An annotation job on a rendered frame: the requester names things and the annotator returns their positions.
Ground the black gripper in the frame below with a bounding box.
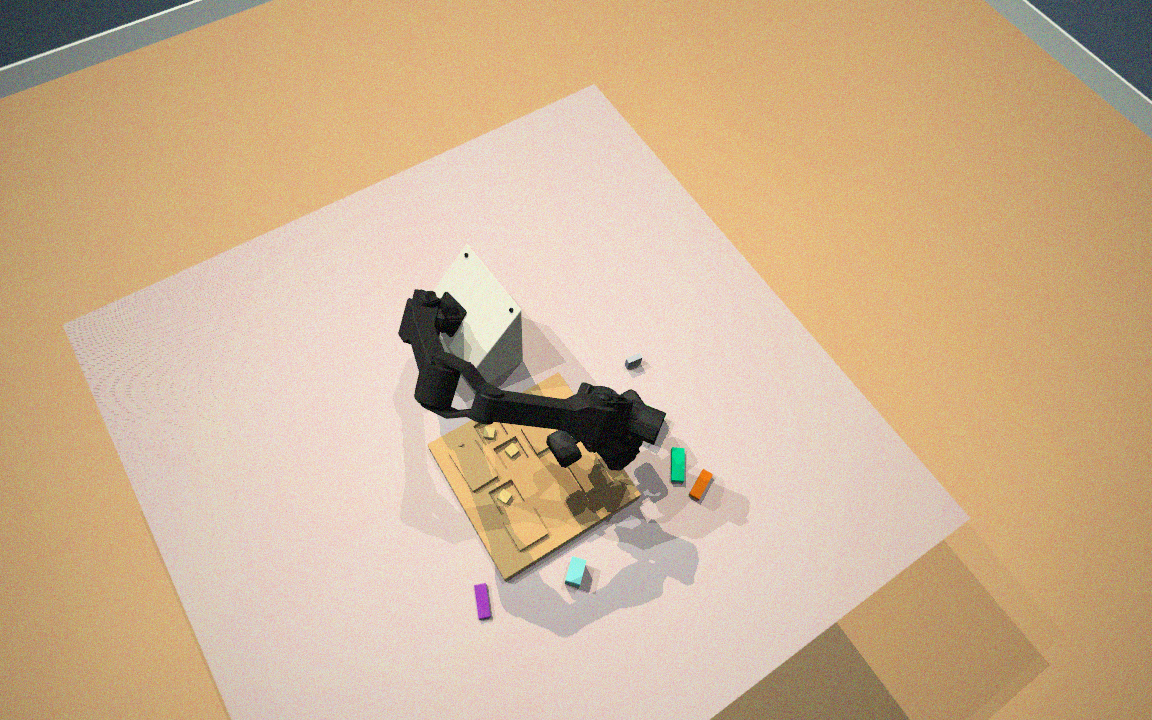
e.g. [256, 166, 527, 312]
[546, 389, 645, 468]

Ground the tan puzzle board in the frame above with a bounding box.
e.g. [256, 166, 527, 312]
[427, 420, 641, 581]

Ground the purple rectangular block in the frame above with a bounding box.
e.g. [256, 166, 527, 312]
[473, 583, 491, 619]

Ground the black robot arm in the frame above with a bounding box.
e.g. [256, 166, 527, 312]
[397, 289, 666, 471]

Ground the teal block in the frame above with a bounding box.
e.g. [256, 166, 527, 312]
[564, 556, 588, 588]

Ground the orange flat bar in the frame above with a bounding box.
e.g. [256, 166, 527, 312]
[689, 469, 713, 500]

